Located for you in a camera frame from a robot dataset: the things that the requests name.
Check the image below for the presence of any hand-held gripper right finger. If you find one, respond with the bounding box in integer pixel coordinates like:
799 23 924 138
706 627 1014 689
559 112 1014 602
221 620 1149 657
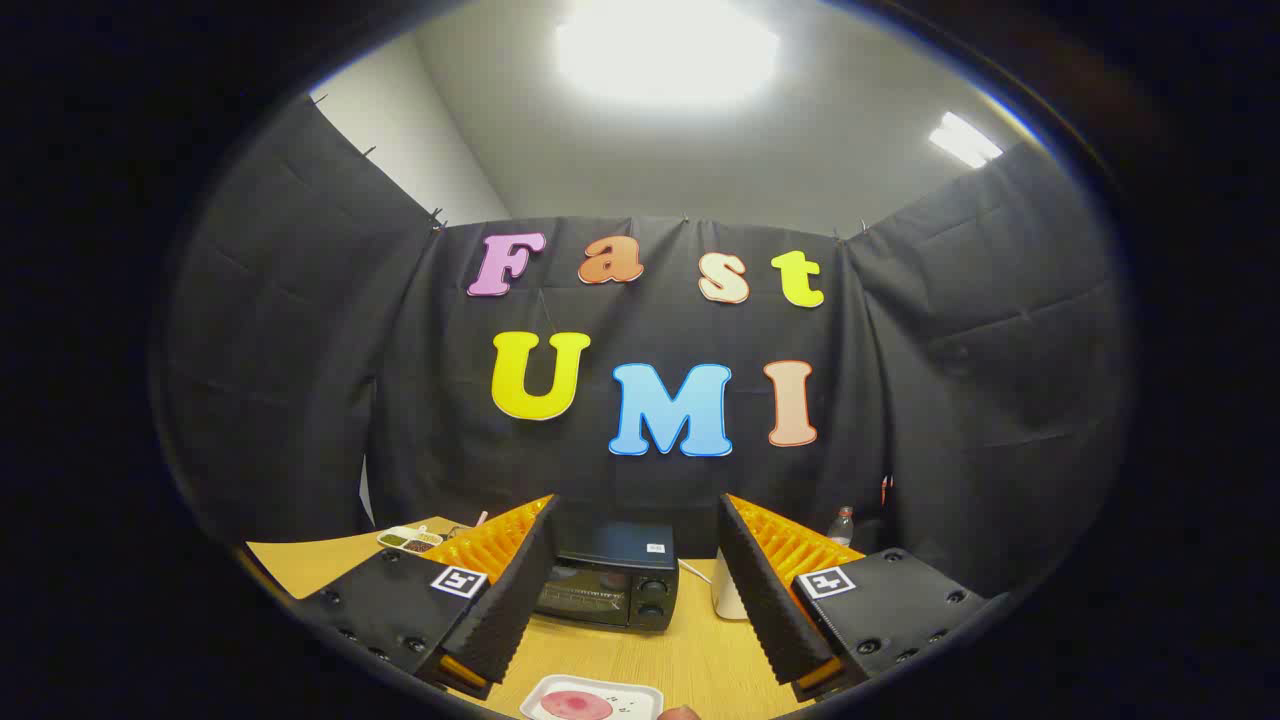
717 492 991 703

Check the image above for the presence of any black backdrop cloth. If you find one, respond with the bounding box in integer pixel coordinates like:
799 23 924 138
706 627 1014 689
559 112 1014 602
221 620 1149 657
160 95 1131 601

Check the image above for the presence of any white square food plate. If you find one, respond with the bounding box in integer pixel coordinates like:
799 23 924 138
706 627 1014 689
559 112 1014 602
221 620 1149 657
519 674 665 720

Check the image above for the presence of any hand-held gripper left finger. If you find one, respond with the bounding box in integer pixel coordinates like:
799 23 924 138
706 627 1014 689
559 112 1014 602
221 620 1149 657
290 493 561 701

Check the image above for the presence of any large ceiling light panel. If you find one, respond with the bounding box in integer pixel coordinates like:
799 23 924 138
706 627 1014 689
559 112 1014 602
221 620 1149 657
555 0 781 106

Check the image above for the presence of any white bread toaster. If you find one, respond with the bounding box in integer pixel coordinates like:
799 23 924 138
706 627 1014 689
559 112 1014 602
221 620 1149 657
711 548 751 621

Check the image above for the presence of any pink meat slice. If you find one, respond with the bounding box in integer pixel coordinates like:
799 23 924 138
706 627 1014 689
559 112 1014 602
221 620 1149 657
540 689 614 720

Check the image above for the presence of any white divided snack dish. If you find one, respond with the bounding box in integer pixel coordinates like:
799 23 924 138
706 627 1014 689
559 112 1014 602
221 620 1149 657
377 525 444 554

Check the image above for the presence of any small ceiling light panel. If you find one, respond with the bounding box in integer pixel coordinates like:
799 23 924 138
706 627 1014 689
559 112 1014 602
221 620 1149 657
928 111 1004 169

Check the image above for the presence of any black toaster oven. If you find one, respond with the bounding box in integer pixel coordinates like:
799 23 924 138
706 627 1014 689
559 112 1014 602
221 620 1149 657
533 518 681 633

